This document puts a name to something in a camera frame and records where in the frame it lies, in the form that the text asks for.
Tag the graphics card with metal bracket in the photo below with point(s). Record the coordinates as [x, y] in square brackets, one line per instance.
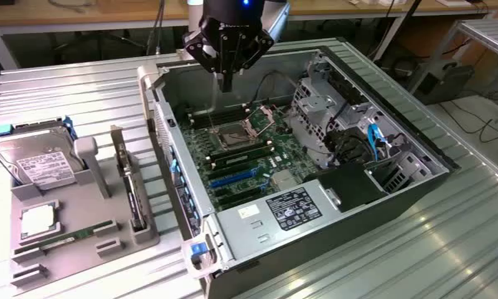
[127, 174]

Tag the silver power supply unit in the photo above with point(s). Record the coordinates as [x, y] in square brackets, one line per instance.
[249, 230]

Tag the silver drive cage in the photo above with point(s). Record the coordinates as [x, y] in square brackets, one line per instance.
[316, 106]

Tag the metal slat table frame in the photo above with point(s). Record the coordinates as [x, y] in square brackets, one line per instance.
[481, 31]

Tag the blue expansion slot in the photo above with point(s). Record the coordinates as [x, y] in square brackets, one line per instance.
[232, 178]

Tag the black installed RAM stick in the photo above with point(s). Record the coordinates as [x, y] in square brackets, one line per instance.
[236, 155]

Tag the black box device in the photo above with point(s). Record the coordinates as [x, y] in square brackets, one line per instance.
[444, 84]

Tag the wooden desk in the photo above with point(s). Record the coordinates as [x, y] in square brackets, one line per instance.
[108, 12]

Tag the blue case latch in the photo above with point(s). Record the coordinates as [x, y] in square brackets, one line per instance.
[197, 248]

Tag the open black PC case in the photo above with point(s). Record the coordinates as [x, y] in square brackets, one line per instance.
[415, 193]

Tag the green RAM stick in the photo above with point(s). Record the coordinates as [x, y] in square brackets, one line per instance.
[79, 233]

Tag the green motherboard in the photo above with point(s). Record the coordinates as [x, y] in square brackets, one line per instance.
[283, 155]

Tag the silver CPU chip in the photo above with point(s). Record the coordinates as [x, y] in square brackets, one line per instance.
[38, 219]

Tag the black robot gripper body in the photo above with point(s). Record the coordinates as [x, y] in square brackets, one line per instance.
[232, 18]

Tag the CPU socket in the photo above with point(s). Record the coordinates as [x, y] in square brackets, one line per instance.
[232, 137]

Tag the grey parts rack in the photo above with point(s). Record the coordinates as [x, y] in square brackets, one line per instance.
[79, 224]

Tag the silver hard disk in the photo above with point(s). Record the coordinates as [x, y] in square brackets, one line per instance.
[34, 155]

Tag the small chipset heat sink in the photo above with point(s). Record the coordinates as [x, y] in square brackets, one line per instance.
[284, 180]

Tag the black fan shroud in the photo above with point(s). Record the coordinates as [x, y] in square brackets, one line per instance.
[348, 187]

